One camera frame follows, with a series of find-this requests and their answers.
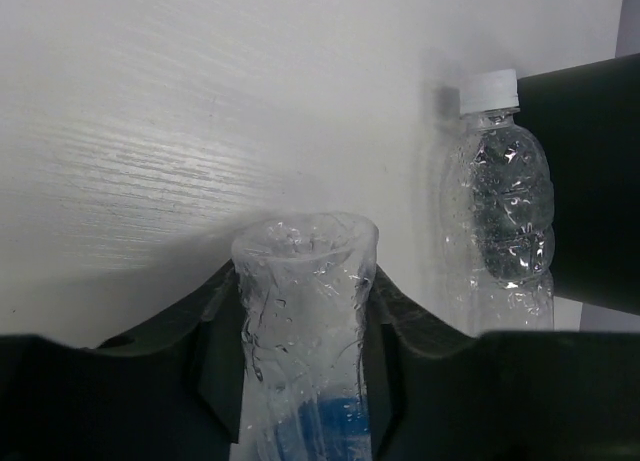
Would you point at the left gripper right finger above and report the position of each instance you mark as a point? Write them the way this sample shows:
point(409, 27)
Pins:
point(435, 393)

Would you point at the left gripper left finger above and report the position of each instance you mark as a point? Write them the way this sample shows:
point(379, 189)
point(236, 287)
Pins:
point(169, 388)

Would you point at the blue label water bottle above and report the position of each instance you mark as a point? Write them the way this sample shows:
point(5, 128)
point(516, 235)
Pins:
point(304, 282)

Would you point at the clear unlabeled plastic bottle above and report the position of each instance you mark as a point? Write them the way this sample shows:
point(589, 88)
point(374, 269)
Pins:
point(496, 211)

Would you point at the black round bin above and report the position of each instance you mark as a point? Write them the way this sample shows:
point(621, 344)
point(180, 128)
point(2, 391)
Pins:
point(587, 121)

